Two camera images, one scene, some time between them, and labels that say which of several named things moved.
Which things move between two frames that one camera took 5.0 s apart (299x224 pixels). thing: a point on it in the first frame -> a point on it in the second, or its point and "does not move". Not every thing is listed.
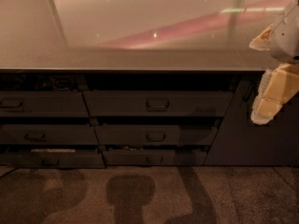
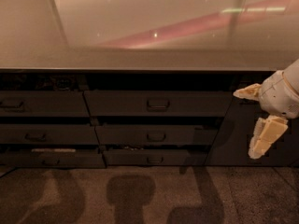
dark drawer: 155,104 does not move
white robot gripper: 286,40 -> 277,94
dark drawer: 48,134 does not move
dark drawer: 43,104 does not move
